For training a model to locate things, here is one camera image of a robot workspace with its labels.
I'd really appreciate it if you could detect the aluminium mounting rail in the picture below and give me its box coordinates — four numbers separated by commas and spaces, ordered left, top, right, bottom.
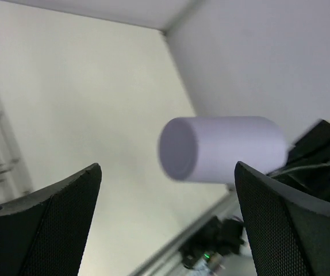
130, 191, 238, 275

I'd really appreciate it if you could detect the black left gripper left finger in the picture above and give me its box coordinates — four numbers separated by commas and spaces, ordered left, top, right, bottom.
0, 163, 102, 275

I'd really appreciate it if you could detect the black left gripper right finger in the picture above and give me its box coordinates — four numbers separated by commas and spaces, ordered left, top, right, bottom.
235, 162, 330, 275

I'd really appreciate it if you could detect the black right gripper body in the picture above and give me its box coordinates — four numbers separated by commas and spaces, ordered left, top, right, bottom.
268, 120, 330, 202

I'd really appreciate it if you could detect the lavender plastic cup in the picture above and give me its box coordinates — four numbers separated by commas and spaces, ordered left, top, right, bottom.
158, 116, 289, 184

